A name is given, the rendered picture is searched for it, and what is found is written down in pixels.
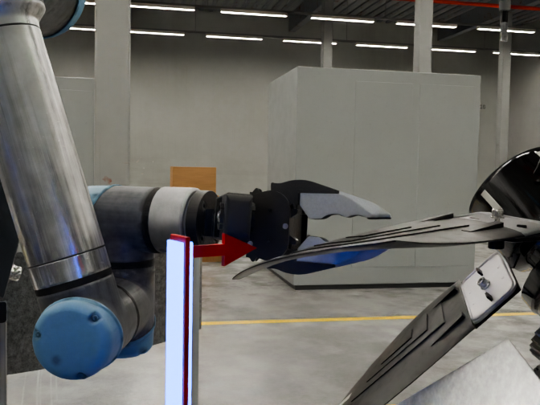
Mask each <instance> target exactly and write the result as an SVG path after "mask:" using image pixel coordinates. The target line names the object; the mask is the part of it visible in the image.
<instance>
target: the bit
mask: <svg viewBox="0 0 540 405"><path fill-rule="evenodd" d="M510 7H511V1H510V0H501V1H500V2H499V11H500V12H501V31H500V42H507V38H508V13H509V11H510Z"/></svg>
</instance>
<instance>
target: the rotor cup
mask: <svg viewBox="0 0 540 405"><path fill-rule="evenodd" d="M539 151H540V147H537V148H533V149H529V150H527V151H524V152H522V153H520V154H518V155H516V156H514V157H512V158H510V159H509V160H508V161H506V162H504V163H503V164H501V165H500V166H499V167H497V168H496V169H495V170H494V171H493V172H492V173H491V174H490V175H489V176H488V177H487V178H486V179H485V180H484V181H483V182H482V184H481V185H480V187H479V188H478V190H477V192H476V193H475V194H474V196H473V198H472V201H471V203H470V206H469V214H470V213H475V212H490V213H492V209H493V208H492V207H491V206H490V204H489V203H488V202H487V201H486V200H485V199H484V198H483V196H482V195H481V194H482V192H483V191H484V190H486V191H487V192H488V193H489V195H490V196H491V197H492V198H493V199H494V200H495V201H496V202H497V204H498V205H499V206H500V207H501V208H502V209H503V211H504V215H508V216H513V217H518V218H523V219H531V220H536V221H540V176H537V175H536V174H534V171H535V169H536V167H537V165H538V162H539V160H540V157H539V156H538V155H537V154H536V152H539ZM495 250H496V251H497V252H498V253H499V255H500V256H501V257H502V258H503V259H504V261H505V262H506V263H507V264H508V265H509V266H510V267H511V268H513V269H515V270H518V271H519V272H530V271H531V272H530V274H529V275H528V276H527V278H526V281H525V283H524V285H523V288H522V300H523V301H524V302H525V303H526V305H527V306H528V307H529V308H530V310H531V311H532V312H533V313H535V314H537V315H538V307H539V305H540V241H530V242H519V243H512V242H505V248H504V249H495Z"/></svg>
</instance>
